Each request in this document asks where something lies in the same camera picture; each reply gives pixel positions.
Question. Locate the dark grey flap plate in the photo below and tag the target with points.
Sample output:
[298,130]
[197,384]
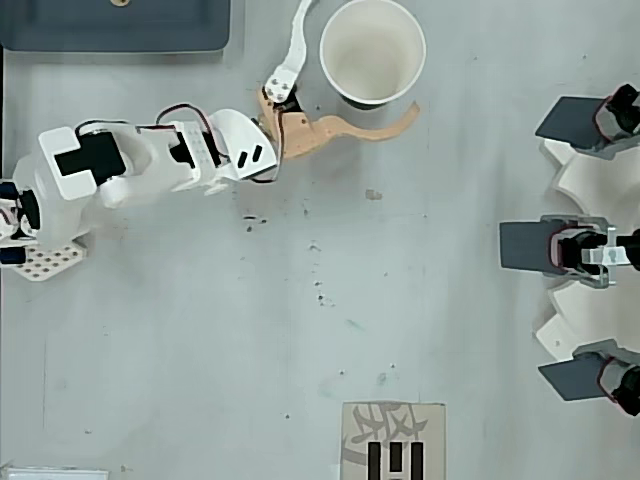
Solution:
[565,122]
[522,247]
[570,377]

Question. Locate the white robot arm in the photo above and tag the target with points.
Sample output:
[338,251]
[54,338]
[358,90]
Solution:
[150,170]

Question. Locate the cardboard card with black bars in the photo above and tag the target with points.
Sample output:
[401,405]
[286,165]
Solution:
[360,450]

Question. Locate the grey plastic tray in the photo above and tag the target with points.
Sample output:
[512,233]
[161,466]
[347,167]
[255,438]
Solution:
[115,25]

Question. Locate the tan gripper with motor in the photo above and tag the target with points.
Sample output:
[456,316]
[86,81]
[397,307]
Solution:
[295,131]

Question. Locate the white paper cup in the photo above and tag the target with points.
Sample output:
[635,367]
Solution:
[372,55]

